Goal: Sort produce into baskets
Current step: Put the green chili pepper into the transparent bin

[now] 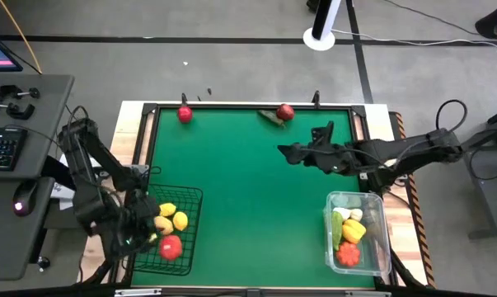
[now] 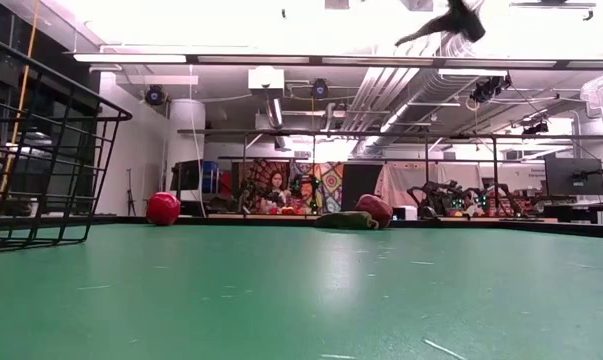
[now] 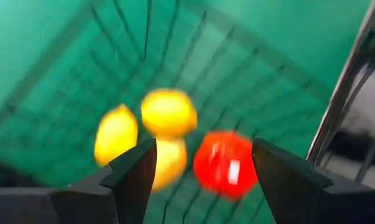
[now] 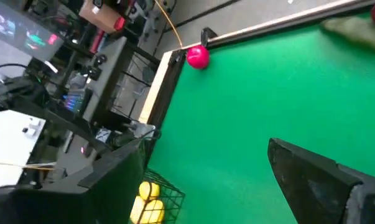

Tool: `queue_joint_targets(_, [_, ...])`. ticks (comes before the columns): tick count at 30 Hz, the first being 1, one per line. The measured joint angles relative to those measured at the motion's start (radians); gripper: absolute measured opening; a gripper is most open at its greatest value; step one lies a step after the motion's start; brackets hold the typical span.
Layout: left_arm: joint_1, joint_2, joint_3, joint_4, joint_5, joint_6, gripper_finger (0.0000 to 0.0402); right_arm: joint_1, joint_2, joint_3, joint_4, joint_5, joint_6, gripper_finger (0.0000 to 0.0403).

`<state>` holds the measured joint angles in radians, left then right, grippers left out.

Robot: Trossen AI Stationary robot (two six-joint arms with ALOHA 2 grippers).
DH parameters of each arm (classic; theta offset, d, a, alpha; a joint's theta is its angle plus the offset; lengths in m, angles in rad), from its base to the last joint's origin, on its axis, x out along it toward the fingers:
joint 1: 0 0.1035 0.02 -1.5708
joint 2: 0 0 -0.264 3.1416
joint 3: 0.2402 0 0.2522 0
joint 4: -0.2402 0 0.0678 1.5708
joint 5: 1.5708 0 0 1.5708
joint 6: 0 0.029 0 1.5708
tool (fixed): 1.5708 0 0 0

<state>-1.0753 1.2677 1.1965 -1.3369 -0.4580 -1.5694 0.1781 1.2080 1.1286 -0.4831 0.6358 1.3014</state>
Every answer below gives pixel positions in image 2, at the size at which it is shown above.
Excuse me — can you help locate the white square box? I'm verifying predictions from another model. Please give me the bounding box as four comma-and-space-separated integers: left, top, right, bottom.
247, 66, 286, 92

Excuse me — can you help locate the round black device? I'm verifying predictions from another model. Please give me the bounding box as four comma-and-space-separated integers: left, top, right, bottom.
310, 78, 330, 100
144, 84, 168, 107

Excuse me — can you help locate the red apple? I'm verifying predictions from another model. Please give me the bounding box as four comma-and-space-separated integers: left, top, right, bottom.
145, 191, 182, 227

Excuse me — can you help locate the orange strap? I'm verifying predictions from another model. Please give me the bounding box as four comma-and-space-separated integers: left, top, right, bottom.
0, 0, 41, 194

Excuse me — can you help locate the seated person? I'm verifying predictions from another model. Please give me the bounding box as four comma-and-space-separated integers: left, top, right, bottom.
258, 169, 290, 214

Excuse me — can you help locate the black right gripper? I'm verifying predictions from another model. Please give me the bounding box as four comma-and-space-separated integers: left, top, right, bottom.
394, 0, 487, 48

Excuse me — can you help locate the black table border rail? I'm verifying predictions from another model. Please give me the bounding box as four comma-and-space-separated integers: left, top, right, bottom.
0, 213, 603, 239

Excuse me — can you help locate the black panel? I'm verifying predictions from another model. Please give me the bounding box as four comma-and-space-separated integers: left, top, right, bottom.
341, 162, 385, 206

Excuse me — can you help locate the colourful patterned tapestry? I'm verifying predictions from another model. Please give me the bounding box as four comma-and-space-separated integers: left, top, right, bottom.
240, 159, 345, 215

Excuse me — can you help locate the black wire basket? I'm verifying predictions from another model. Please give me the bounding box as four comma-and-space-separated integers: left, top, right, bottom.
0, 32, 133, 254

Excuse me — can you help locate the blue storage bin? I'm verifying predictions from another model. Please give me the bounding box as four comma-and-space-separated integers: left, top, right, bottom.
202, 160, 220, 194

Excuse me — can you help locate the black camera cluster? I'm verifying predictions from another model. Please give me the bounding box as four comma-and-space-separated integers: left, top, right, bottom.
469, 74, 513, 105

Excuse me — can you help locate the large dark monitor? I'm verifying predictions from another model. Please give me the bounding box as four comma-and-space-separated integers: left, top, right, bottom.
544, 157, 603, 197

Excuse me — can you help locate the long fluorescent light fixture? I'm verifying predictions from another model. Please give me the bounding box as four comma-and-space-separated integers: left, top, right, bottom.
72, 52, 188, 64

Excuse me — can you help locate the black tripod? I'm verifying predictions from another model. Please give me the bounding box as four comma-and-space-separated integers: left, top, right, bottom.
124, 168, 137, 217

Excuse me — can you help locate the white hanging sheet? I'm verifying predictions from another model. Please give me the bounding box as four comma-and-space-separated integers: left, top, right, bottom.
374, 162, 482, 207

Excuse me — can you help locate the dark red round produce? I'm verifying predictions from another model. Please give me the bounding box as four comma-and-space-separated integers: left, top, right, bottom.
354, 193, 394, 229

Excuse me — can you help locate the black overhead frame beam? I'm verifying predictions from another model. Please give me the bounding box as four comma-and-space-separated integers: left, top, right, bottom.
185, 53, 603, 70

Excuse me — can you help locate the white cylindrical column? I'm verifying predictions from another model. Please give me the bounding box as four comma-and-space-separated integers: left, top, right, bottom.
165, 98, 207, 166

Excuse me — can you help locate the silver ventilation duct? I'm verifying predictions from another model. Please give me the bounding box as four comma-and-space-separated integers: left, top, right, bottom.
340, 29, 482, 156

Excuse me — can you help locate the small dark monitor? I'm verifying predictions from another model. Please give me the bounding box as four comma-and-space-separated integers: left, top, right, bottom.
169, 159, 203, 192

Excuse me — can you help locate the black pipe frame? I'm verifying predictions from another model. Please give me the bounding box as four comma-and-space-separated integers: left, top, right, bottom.
176, 128, 603, 216

